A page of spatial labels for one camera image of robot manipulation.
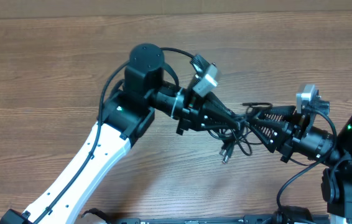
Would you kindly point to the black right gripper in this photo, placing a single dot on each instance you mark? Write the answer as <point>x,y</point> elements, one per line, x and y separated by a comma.
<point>280,140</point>

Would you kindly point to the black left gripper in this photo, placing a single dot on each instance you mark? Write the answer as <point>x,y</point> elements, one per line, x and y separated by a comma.
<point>197,112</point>

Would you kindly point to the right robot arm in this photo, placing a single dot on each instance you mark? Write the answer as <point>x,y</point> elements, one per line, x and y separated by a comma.
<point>310,132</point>

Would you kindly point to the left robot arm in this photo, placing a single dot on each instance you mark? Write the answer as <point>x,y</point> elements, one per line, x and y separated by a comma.
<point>126,110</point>

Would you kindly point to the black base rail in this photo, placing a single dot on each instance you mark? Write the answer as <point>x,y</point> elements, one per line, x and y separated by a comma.
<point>95,216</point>

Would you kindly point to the cardboard back wall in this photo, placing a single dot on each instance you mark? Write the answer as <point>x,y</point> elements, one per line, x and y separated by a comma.
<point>11,9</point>

